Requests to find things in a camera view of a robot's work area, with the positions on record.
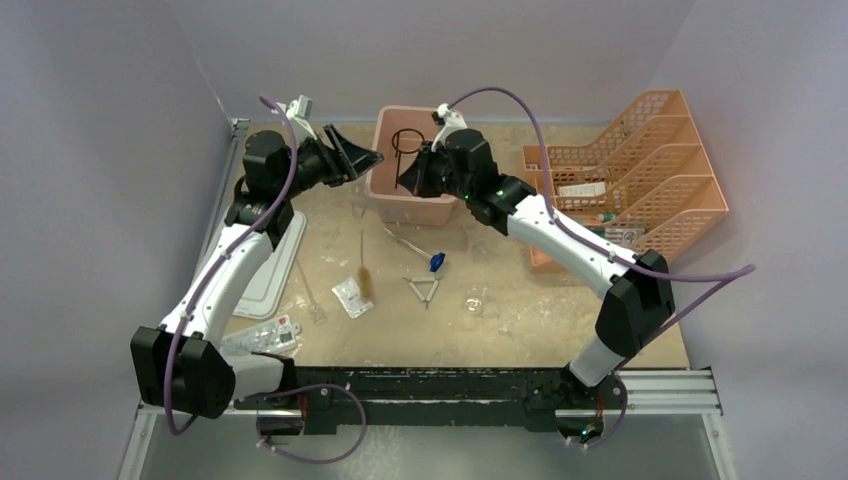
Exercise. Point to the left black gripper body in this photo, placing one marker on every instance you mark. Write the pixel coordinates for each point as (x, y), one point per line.
(315, 165)

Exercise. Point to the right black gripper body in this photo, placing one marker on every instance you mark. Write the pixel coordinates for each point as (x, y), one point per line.
(440, 178)

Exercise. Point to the black wire tripod stand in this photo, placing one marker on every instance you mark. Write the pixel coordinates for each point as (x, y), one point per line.
(396, 140)

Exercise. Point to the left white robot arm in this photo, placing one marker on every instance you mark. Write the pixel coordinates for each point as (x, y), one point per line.
(178, 363)

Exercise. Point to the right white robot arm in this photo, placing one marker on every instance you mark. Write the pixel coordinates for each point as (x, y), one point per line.
(636, 297)

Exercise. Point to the spatula with blue clip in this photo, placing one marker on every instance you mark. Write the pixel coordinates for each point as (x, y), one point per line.
(434, 261)

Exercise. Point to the white clay triangle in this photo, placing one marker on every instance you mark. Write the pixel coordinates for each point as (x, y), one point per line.
(424, 288)

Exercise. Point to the brown test tube brush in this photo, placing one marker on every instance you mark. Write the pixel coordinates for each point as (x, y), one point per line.
(364, 278)

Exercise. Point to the clear glass beaker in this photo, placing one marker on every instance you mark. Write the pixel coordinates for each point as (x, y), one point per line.
(475, 300)

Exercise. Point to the small white packet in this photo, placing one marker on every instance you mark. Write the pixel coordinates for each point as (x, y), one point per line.
(349, 295)

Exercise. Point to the white plastic bin lid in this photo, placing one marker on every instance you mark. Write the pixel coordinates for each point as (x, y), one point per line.
(262, 296)

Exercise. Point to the white box in organizer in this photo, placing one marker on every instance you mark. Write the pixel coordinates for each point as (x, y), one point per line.
(582, 190)

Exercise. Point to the blister pack with label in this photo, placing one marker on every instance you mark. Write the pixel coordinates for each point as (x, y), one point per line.
(274, 336)

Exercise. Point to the coloured marker pack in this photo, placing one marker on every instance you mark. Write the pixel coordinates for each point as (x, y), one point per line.
(624, 237)

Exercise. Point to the orange mesh file organizer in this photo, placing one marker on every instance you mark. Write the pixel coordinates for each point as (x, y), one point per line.
(657, 174)

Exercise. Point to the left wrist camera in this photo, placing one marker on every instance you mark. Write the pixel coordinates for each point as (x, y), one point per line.
(298, 113)

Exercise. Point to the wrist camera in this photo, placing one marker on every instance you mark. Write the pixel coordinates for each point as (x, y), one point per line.
(298, 113)
(448, 121)

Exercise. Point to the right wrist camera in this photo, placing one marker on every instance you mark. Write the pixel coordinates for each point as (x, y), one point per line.
(448, 121)

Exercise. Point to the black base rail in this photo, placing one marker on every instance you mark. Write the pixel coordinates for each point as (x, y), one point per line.
(540, 399)

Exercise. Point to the aluminium frame rail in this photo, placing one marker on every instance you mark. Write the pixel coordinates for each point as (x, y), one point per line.
(650, 392)

